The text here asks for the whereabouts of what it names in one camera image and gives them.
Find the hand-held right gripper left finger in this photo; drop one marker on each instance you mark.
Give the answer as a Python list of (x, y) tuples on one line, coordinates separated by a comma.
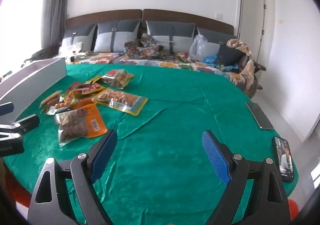
[(106, 150)]

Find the orange packet of brown snacks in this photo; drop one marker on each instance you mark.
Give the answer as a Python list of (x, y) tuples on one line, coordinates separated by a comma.
[(92, 122)]

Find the white cardboard box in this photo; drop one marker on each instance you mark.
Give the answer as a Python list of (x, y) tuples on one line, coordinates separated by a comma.
[(32, 80)]

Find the black phone with lit screen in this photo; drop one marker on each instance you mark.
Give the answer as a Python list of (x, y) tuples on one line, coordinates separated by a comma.
[(284, 158)]

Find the dark cloth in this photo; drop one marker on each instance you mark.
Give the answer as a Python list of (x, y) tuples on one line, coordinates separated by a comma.
[(45, 53)]

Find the clear plastic bag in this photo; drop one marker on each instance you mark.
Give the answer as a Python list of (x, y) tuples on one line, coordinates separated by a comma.
[(197, 48)]

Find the red snack packet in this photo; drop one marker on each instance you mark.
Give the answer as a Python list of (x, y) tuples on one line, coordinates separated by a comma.
[(87, 89)]

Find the silver phone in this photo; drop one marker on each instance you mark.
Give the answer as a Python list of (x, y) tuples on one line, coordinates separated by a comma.
[(260, 116)]

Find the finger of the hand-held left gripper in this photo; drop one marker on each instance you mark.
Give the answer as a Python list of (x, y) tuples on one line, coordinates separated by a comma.
[(28, 122), (5, 109)]

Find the colourful floral bed sheet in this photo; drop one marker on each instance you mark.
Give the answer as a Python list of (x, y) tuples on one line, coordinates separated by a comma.
[(175, 63)]

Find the thin gold snack packet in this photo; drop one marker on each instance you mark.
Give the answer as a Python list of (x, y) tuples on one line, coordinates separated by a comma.
[(93, 80)]

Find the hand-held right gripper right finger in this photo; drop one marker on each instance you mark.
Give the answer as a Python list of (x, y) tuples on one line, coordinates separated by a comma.
[(215, 155)]

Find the small bottle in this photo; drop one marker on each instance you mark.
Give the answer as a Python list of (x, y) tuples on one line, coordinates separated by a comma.
[(73, 58)]

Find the packet of brown sausages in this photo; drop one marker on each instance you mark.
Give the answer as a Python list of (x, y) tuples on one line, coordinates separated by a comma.
[(50, 100)]

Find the packet of orange sausages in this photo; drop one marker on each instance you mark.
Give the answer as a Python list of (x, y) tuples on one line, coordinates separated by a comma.
[(63, 104)]

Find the blue cloth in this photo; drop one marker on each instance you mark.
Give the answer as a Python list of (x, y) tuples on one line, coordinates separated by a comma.
[(210, 60)]

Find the white door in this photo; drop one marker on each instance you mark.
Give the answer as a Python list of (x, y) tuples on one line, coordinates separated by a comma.
[(252, 10)]

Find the white paper bag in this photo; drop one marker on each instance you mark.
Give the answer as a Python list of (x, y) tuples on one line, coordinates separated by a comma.
[(72, 48)]

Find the white light switch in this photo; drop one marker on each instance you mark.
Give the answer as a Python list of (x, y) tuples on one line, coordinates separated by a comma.
[(219, 16)]

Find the red stool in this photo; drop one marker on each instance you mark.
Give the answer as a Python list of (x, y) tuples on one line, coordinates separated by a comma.
[(293, 210), (16, 190)]

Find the dark brown chair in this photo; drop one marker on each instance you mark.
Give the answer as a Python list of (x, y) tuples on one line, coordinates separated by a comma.
[(260, 67)]

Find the dark floral clothes pile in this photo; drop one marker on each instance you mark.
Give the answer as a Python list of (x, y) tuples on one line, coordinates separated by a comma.
[(142, 48)]

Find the yellow packet with clear window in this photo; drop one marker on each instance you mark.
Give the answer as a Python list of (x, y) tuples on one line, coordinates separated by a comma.
[(120, 100)]

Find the green patterned satin cloth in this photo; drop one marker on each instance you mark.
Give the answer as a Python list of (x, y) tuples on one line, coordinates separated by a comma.
[(175, 115)]

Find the beige patterned blanket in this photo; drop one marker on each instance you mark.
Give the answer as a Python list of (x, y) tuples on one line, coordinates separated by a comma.
[(247, 65)]

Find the clear packet with red label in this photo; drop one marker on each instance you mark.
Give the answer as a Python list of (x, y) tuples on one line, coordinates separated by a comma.
[(118, 77)]

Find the black bag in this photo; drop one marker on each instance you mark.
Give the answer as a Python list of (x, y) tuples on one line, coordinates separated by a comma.
[(228, 56)]

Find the grey curtain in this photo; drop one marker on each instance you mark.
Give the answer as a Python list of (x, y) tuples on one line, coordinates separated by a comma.
[(56, 7)]

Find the brown wooden headboard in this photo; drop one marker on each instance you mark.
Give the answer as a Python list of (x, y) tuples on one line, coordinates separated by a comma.
[(175, 16)]

